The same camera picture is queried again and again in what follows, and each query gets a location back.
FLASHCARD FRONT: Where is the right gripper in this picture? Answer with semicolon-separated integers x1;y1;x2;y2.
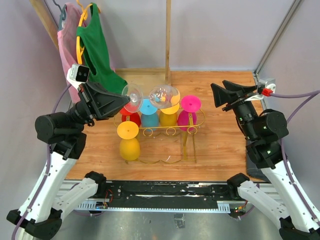
211;79;259;140

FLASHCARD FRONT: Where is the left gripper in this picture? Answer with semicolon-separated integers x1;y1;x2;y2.
66;80;132;132

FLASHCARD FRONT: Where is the red plastic wine glass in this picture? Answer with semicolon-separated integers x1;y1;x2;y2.
119;107;141;127

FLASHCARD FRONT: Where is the magenta plastic wine glass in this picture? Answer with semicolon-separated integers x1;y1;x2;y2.
177;95;202;132

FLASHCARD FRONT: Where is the blue plastic wine glass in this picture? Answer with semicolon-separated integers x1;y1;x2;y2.
139;98;159;128

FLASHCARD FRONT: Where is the yellow wine glass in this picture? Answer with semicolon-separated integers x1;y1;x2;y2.
117;121;141;161
159;103;180;127

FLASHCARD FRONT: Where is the clear plastic wine glass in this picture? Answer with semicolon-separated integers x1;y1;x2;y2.
122;83;181;113

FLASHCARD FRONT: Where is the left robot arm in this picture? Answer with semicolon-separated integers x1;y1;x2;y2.
6;82;130;240

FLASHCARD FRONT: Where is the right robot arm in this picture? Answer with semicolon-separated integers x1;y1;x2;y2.
210;80;320;240

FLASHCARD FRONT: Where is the wooden clothes rack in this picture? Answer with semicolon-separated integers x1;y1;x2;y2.
30;0;172;93

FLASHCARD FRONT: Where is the green tank top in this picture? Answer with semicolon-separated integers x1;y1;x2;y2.
76;3;127;94

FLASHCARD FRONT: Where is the yellow clothes hanger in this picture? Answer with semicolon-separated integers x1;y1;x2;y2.
76;2;105;70

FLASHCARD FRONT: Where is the grey checked cloth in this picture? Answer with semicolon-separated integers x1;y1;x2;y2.
246;153;265;181

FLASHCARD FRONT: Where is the pink shirt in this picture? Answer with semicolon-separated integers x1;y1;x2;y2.
56;2;88;104

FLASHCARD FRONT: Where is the grey clothes hanger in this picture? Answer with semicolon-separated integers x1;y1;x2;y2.
52;0;67;31

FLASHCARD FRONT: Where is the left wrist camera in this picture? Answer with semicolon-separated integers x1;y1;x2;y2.
66;63;90;89

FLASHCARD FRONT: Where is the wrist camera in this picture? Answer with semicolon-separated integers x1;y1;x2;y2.
66;63;90;89
245;78;276;102

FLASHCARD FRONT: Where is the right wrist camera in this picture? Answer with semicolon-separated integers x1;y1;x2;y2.
245;78;276;102

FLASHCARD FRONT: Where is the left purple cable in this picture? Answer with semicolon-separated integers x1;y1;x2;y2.
11;83;73;240

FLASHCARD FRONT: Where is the purple cable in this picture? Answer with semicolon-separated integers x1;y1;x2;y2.
271;91;320;226
11;83;73;240

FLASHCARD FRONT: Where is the gold wire glass rack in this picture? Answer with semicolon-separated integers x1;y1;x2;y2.
113;108;206;165

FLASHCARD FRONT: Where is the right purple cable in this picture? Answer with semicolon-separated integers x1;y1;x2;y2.
271;91;320;226

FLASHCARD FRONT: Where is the black mounting base rail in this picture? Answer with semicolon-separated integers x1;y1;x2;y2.
98;180;245;212

